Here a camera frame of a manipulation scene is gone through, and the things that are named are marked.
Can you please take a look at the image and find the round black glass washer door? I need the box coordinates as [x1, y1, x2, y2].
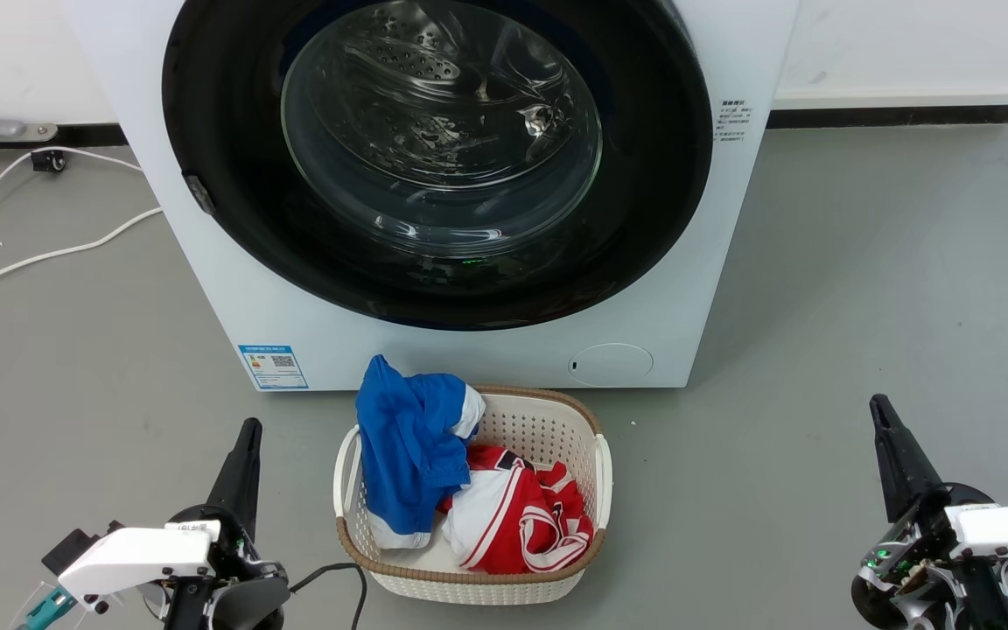
[162, 0, 714, 332]

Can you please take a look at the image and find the blue and white garment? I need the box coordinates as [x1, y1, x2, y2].
[355, 354, 487, 550]

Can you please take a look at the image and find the red and white garment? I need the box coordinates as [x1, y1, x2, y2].
[438, 444, 596, 576]

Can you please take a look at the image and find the thick white floor cable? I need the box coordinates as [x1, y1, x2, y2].
[0, 206, 164, 298]

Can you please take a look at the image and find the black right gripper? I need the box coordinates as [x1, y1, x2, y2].
[850, 394, 1008, 630]

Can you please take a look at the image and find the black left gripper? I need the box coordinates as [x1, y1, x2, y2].
[138, 418, 292, 630]

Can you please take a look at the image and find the blue energy label sticker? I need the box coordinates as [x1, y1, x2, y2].
[238, 344, 310, 391]

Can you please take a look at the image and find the white front-load washing machine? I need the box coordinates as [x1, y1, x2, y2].
[62, 0, 802, 392]

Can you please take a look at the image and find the white plastic laundry basket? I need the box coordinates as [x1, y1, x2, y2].
[333, 384, 614, 606]

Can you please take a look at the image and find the round white filter cover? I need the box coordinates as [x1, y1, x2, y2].
[568, 342, 655, 387]

